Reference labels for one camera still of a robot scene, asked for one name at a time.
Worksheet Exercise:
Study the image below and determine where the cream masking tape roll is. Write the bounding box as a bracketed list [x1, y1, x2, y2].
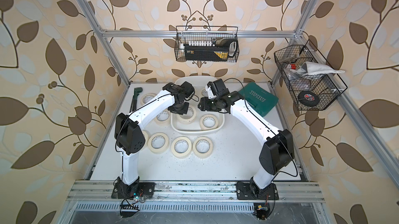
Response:
[193, 137, 213, 158]
[154, 110, 170, 126]
[201, 89, 208, 97]
[148, 132, 169, 154]
[199, 114, 219, 130]
[170, 136, 192, 159]
[141, 93, 156, 106]
[177, 106, 196, 124]
[142, 130, 149, 149]

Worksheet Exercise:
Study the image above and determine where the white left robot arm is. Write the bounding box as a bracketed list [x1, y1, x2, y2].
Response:
[114, 82, 195, 186]

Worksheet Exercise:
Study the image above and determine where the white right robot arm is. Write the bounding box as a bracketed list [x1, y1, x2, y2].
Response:
[198, 92, 295, 190]

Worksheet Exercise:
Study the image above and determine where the white plastic storage box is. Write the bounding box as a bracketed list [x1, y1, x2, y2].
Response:
[170, 75, 225, 136]

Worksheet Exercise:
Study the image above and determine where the black yellow box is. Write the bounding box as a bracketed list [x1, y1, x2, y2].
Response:
[184, 46, 229, 62]

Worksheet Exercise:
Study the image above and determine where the green tool case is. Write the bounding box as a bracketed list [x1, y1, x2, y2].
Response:
[239, 82, 278, 117]

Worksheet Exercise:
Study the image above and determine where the green pipe wrench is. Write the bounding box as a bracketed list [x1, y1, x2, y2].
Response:
[129, 87, 143, 112]

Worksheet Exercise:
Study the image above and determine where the black round disc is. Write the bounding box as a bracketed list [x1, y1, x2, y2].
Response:
[298, 91, 320, 107]

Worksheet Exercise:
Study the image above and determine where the grey cloth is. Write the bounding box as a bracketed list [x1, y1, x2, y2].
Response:
[295, 61, 345, 76]

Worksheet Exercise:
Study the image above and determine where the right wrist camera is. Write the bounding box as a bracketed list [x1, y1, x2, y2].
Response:
[206, 79, 230, 100]

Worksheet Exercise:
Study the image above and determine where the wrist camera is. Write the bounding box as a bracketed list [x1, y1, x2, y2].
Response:
[206, 79, 230, 100]
[180, 81, 195, 98]

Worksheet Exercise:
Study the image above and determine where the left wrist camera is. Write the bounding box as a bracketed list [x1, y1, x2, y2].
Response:
[180, 81, 195, 98]

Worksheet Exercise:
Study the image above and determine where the black wire basket rear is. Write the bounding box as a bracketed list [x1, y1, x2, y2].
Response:
[175, 25, 240, 62]

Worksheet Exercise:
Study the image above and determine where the black wire basket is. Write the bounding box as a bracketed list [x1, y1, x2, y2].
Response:
[274, 40, 348, 111]
[175, 25, 240, 62]

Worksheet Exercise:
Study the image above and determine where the black wire basket right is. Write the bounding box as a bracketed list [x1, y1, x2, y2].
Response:
[274, 40, 348, 111]

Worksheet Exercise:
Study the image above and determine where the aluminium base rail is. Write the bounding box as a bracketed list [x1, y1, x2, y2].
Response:
[67, 180, 325, 203]

